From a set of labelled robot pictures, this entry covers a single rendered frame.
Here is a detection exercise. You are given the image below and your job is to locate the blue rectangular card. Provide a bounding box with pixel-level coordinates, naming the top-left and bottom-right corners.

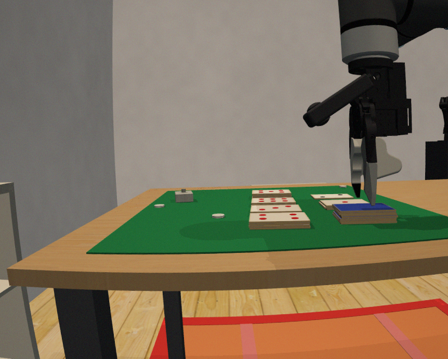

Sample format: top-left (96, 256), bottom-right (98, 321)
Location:
top-left (332, 203), bottom-right (396, 213)

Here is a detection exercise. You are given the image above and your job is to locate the green felt card mat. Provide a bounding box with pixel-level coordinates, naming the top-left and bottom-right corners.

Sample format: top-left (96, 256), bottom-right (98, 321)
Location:
top-left (86, 185), bottom-right (448, 254)

